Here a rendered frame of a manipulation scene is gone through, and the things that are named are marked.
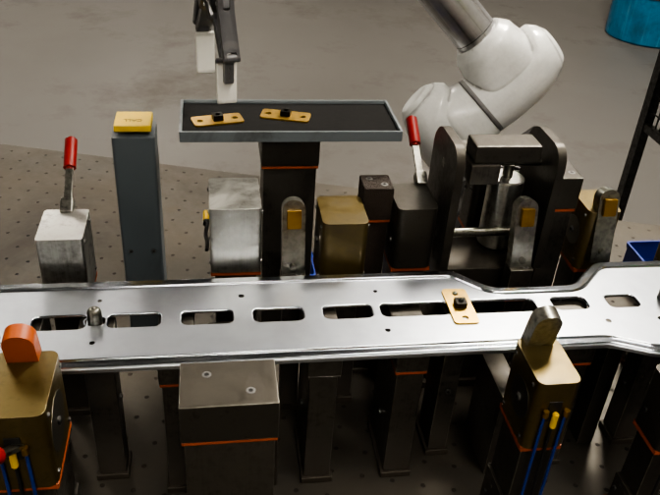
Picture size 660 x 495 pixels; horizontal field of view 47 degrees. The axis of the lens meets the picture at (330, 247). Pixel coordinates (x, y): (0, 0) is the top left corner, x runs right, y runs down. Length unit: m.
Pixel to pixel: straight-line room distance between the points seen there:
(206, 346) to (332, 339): 0.17
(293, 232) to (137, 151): 0.30
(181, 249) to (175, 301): 0.67
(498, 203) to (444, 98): 0.52
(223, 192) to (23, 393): 0.44
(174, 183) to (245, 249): 0.93
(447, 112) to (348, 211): 0.63
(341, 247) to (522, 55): 0.76
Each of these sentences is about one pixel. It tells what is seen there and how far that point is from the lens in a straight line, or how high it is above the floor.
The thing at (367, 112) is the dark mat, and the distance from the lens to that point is 1.36.
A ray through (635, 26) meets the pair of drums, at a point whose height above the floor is 0.14.
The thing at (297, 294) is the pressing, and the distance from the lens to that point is 1.14.
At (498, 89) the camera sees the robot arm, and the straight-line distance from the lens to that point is 1.78.
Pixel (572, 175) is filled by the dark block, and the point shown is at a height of 1.12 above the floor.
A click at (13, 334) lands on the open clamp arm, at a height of 1.11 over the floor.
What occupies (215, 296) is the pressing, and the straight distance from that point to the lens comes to 1.14.
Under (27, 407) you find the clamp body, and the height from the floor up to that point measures 1.06.
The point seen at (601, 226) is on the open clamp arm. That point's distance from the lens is 1.35.
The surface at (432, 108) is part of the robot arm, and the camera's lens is 1.77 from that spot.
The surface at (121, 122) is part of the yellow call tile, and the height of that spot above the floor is 1.16.
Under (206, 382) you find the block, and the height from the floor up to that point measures 1.03.
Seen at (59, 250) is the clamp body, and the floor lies 1.04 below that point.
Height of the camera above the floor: 1.68
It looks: 33 degrees down
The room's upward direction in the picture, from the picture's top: 4 degrees clockwise
